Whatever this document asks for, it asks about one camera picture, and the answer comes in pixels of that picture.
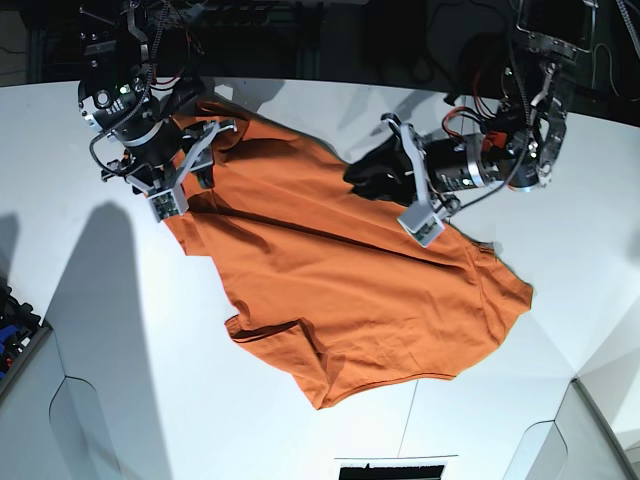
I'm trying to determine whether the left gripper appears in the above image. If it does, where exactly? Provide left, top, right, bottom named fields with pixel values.
left=343, top=113, right=460, bottom=218

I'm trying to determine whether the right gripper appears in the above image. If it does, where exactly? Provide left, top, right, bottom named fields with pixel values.
left=102, top=118, right=237, bottom=197

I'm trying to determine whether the orange t-shirt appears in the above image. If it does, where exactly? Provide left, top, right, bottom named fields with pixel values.
left=167, top=101, right=533, bottom=409

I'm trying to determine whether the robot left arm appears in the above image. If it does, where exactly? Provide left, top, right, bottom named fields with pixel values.
left=343, top=1, right=598, bottom=219

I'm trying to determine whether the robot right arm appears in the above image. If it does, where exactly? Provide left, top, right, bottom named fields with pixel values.
left=77, top=1, right=205, bottom=193

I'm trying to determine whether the blue black clutter bin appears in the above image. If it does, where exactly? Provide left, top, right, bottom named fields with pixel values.
left=0, top=278, right=43, bottom=379

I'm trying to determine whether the grey left side panel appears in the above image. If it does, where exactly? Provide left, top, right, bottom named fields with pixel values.
left=1, top=329, right=124, bottom=479

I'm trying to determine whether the grey panel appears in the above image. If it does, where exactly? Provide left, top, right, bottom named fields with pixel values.
left=504, top=379, right=639, bottom=480
left=1, top=329, right=124, bottom=479

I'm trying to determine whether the grey right side panel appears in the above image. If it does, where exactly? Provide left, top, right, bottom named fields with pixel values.
left=504, top=379, right=639, bottom=480

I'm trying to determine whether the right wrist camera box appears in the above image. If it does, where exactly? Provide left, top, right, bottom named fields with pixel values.
left=147, top=184, right=189, bottom=222

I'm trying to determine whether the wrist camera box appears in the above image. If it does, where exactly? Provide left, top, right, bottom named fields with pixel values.
left=147, top=184, right=189, bottom=222
left=397, top=201, right=445, bottom=248

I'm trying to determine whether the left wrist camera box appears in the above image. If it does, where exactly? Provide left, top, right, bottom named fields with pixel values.
left=397, top=201, right=445, bottom=248

